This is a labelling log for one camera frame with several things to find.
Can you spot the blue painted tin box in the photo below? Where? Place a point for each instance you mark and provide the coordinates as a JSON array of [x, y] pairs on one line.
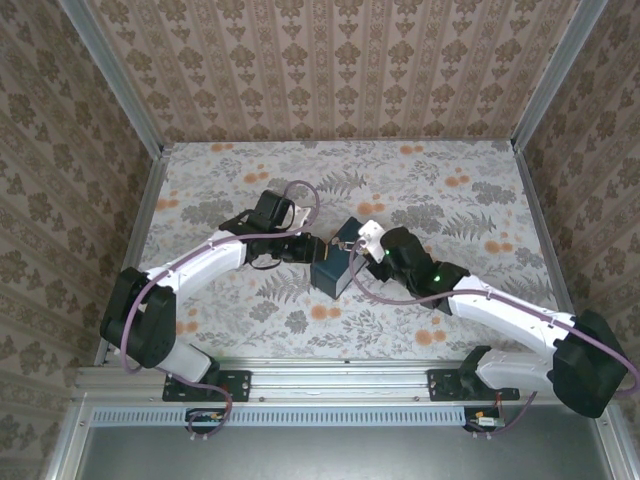
[[330, 280]]

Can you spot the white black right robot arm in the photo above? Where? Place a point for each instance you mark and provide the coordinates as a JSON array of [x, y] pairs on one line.
[[500, 310]]

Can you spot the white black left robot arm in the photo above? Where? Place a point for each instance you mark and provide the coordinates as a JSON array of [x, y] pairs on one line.
[[200, 265]]

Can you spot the small green circuit board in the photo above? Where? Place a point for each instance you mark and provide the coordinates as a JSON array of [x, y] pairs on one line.
[[487, 422], [205, 421]]

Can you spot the grey metal sheet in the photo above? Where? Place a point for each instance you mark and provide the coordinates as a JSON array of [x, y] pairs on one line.
[[350, 455]]

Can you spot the aluminium side rail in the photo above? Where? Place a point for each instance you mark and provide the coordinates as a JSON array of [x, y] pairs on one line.
[[150, 200], [535, 200]]

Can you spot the long aluminium base rail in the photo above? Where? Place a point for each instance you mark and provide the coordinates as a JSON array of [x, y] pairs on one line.
[[340, 380]]

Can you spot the aluminium frame post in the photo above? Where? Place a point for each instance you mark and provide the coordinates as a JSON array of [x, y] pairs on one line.
[[560, 70], [115, 80]]

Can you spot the aluminium frame bar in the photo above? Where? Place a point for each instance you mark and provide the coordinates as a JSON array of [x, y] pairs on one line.
[[617, 445], [67, 440]]

